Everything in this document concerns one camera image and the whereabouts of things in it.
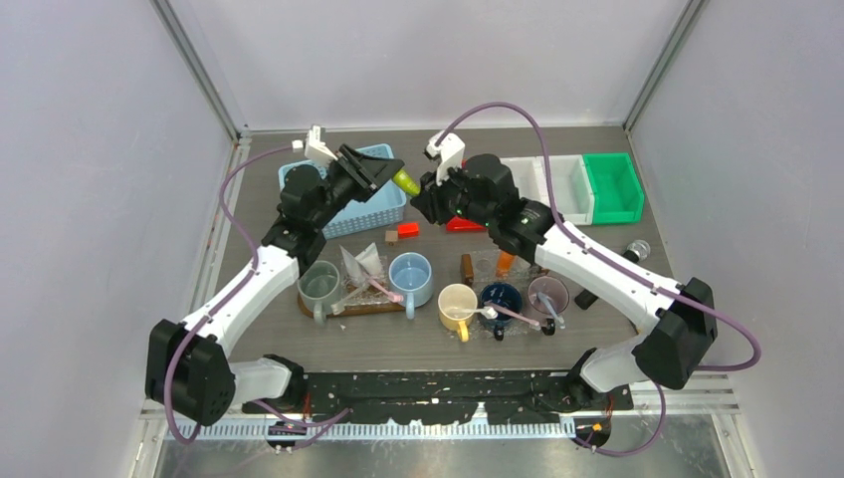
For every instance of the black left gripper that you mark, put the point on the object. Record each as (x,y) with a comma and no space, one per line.
(367,169)

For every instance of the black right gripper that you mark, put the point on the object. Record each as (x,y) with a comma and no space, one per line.
(429,201)

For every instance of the yellow-green toothpaste tube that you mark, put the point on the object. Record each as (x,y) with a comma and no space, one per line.
(406,183)

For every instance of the orange toothpaste tube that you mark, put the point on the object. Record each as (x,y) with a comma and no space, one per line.
(504,264)

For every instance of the brown wooden holder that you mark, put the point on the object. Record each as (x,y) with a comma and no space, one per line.
(467,270)

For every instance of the white toothpaste tube red cap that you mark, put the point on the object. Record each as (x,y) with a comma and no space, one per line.
(355,272)

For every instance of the dark blue mug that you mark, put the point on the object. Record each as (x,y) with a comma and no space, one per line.
(506,296)

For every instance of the light blue mug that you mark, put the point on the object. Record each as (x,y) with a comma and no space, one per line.
(410,274)

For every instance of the cream mug yellow handle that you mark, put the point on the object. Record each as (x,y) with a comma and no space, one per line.
(456,306)

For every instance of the grey-green mug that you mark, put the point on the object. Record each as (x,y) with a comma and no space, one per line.
(319,288)

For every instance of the clear textured acrylic holder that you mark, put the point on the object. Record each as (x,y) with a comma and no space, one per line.
(347,287)

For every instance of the mauve mug black handle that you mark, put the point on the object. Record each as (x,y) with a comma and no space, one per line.
(552,286)

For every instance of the pink toothbrush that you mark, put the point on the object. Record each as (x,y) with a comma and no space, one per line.
(500,310)
(392,297)

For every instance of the grey toothbrush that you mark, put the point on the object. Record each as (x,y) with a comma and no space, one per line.
(547,305)

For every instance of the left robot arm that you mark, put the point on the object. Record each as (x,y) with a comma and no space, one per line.
(188,369)

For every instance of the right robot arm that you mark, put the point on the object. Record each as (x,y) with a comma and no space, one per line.
(675,326)

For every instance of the clear textured oval tray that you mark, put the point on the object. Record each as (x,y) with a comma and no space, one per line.
(521,330)

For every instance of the oval wooden tray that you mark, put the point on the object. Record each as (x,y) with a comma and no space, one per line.
(369,309)

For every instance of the light blue perforated basket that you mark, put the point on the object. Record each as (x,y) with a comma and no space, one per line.
(385,208)

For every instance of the red plastic bin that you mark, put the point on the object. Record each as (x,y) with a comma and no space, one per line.
(462,225)

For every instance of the white plastic bin left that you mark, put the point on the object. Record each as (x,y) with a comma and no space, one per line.
(528,177)

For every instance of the white plastic bin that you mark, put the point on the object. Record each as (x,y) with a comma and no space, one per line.
(528,177)
(574,198)

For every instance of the orange block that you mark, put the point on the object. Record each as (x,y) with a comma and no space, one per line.
(408,230)

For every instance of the white plastic bin right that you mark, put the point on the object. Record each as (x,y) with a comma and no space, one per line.
(574,198)

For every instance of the green plastic bin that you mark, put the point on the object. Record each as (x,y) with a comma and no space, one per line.
(617,192)

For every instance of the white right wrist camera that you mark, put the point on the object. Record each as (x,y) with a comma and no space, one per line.
(447,150)

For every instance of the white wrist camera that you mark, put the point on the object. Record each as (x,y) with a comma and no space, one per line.
(314,148)
(447,150)

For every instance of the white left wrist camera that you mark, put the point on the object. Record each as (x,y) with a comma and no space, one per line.
(314,148)

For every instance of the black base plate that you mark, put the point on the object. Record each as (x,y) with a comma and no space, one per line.
(440,397)

